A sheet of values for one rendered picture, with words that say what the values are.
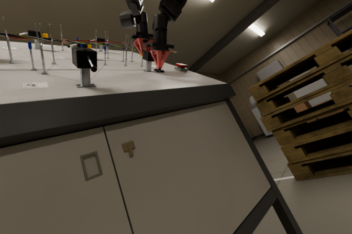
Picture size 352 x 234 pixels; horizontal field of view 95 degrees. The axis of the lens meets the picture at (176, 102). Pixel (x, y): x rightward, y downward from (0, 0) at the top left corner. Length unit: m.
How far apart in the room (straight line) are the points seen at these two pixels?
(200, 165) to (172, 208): 0.15
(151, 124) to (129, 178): 0.16
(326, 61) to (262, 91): 0.53
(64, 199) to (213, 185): 0.39
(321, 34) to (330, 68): 4.87
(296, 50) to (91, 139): 6.52
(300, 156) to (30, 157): 1.87
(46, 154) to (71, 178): 0.07
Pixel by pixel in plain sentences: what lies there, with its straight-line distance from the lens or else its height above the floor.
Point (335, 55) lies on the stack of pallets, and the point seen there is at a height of 0.87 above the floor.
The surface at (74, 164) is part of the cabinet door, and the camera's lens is 0.42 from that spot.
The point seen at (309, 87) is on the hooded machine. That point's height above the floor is 0.84.
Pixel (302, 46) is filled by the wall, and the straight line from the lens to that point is 6.66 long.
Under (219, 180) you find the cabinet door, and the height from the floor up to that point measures 0.53.
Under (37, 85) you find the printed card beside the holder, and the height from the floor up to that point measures 0.95.
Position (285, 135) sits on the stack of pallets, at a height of 0.41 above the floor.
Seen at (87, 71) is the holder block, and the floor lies 0.95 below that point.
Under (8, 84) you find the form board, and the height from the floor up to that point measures 0.96.
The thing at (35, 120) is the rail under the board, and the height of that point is 0.82.
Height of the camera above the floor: 0.67
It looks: 16 degrees up
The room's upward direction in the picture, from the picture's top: 23 degrees counter-clockwise
